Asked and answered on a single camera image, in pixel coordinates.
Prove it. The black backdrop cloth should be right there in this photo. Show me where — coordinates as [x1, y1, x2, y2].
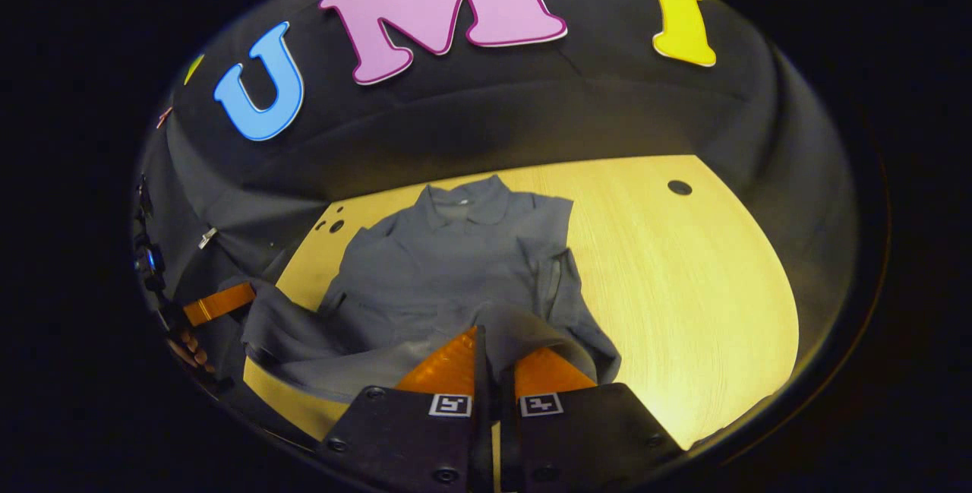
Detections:
[133, 0, 859, 441]

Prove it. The grey button shirt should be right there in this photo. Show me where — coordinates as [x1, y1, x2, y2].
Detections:
[241, 174, 622, 403]

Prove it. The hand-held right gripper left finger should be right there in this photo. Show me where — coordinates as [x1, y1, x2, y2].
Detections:
[317, 324, 491, 493]

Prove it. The black equipment stand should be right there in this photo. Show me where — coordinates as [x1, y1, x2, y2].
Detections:
[133, 174, 166, 296]

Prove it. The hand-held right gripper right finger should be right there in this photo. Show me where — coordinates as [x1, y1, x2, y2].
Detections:
[500, 347, 684, 493]

